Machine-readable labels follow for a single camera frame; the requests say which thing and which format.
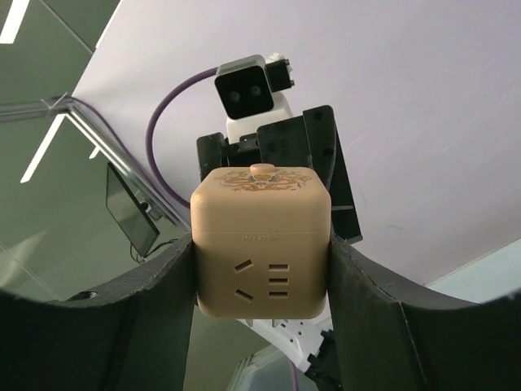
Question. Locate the beige cube socket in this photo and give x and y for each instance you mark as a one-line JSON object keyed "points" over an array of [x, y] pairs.
{"points": [[261, 236]]}

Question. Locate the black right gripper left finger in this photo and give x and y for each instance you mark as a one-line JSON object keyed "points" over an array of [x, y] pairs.
{"points": [[130, 333]]}

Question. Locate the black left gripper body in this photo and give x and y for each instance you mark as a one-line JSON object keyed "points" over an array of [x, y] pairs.
{"points": [[309, 140]]}

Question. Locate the aluminium frame rail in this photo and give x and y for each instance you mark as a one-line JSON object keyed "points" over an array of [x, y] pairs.
{"points": [[95, 128]]}

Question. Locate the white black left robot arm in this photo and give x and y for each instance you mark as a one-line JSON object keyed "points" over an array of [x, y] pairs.
{"points": [[310, 347]]}

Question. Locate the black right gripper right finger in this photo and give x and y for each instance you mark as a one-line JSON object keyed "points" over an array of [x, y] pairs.
{"points": [[394, 334]]}

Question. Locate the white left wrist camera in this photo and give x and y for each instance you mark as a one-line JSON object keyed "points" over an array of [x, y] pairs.
{"points": [[251, 92]]}

